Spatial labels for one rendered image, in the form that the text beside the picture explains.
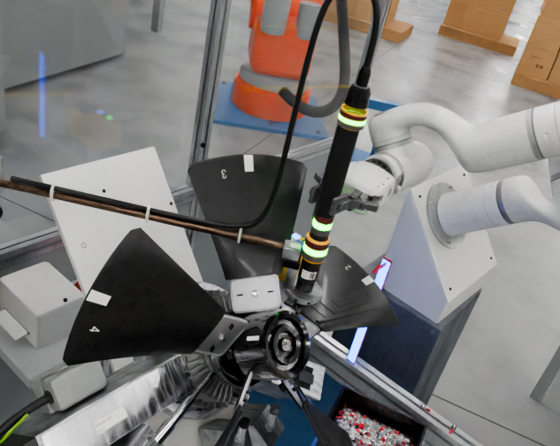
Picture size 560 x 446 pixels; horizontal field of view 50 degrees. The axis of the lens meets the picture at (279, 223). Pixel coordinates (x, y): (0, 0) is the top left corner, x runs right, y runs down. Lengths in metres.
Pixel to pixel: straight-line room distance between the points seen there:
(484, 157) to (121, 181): 0.69
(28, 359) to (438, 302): 1.04
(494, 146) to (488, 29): 9.19
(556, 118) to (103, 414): 0.87
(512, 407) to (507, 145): 2.13
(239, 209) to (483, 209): 0.74
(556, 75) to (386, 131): 7.48
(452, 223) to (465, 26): 8.71
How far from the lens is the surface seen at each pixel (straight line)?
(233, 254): 1.11
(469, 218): 1.66
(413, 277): 1.72
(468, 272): 1.81
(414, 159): 1.19
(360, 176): 1.07
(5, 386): 1.89
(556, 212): 1.56
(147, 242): 0.91
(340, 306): 1.24
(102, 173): 1.22
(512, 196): 1.60
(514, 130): 1.10
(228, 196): 1.12
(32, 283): 1.54
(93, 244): 1.18
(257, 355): 1.04
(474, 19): 10.28
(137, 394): 1.08
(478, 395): 3.07
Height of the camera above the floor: 1.94
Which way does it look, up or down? 31 degrees down
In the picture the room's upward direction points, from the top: 13 degrees clockwise
